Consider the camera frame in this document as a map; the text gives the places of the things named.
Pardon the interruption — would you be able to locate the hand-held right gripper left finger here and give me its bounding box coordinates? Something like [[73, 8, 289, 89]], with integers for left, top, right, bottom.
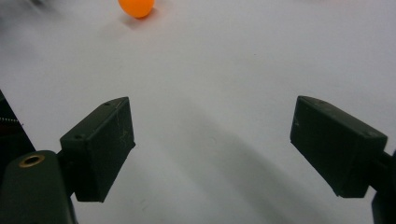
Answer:
[[59, 96, 136, 203]]

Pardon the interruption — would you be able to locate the orange ping-pong ball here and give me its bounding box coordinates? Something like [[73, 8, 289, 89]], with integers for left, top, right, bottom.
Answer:
[[117, 0, 156, 20]]

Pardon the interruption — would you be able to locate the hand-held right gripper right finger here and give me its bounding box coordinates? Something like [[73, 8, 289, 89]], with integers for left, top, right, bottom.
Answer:
[[290, 94, 389, 199]]

